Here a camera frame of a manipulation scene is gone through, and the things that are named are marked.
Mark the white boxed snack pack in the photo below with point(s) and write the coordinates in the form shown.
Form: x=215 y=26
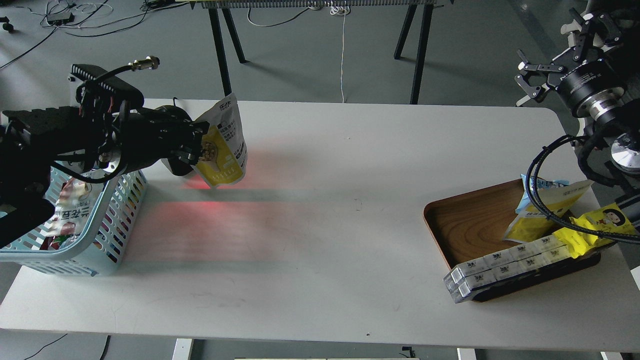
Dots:
x=505 y=271

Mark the yellow white snack pouch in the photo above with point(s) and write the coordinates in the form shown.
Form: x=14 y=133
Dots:
x=224 y=153

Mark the black power adapter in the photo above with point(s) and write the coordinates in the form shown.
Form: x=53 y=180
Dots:
x=58 y=19

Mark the black barcode scanner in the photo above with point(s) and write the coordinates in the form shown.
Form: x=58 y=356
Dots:
x=180 y=139

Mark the black trestle table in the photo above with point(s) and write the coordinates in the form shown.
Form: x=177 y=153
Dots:
x=357 y=51

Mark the red white snack bag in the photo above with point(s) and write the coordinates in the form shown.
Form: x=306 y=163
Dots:
x=72 y=209

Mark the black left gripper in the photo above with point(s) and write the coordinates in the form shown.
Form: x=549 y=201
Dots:
x=139 y=144

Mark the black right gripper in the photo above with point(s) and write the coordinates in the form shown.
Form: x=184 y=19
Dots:
x=593 y=88

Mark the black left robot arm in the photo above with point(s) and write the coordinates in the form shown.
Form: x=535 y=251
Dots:
x=108 y=133

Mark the yellow blue snack pouch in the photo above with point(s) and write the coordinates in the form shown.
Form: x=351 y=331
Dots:
x=558 y=195

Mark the bright yellow snack bag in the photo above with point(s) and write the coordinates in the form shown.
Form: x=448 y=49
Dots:
x=609 y=219

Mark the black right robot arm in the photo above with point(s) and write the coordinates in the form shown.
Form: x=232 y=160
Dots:
x=611 y=148

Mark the brown wooden tray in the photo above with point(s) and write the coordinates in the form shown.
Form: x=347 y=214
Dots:
x=471 y=225

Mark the light blue plastic basket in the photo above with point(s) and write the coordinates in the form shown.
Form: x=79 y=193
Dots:
x=102 y=243

